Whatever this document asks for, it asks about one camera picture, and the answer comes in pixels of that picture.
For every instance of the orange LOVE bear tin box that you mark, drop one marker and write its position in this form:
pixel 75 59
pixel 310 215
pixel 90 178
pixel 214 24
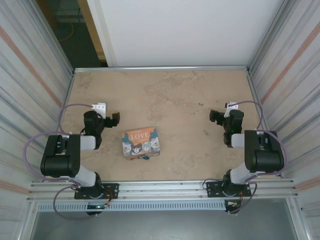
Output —
pixel 140 142

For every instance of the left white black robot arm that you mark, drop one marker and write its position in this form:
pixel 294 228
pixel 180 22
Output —
pixel 60 160

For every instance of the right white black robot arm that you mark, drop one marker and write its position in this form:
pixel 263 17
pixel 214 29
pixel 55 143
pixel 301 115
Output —
pixel 265 157

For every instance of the grey metal sheet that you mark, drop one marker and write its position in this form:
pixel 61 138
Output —
pixel 162 225

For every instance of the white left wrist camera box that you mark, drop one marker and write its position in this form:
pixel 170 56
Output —
pixel 101 107

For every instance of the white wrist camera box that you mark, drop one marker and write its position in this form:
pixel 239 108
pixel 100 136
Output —
pixel 101 107
pixel 231 105

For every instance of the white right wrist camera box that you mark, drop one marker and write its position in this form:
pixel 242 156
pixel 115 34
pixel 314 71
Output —
pixel 231 105

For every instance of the aluminium table side rail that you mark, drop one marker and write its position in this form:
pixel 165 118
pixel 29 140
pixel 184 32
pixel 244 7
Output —
pixel 255 92
pixel 68 92

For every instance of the aluminium table end rail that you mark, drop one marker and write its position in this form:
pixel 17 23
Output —
pixel 162 68

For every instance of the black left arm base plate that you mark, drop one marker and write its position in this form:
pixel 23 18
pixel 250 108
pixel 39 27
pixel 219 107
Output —
pixel 112 190

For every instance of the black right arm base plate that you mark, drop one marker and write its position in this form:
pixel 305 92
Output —
pixel 212 190

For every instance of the wooden door frame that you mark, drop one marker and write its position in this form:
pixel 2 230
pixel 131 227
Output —
pixel 92 30

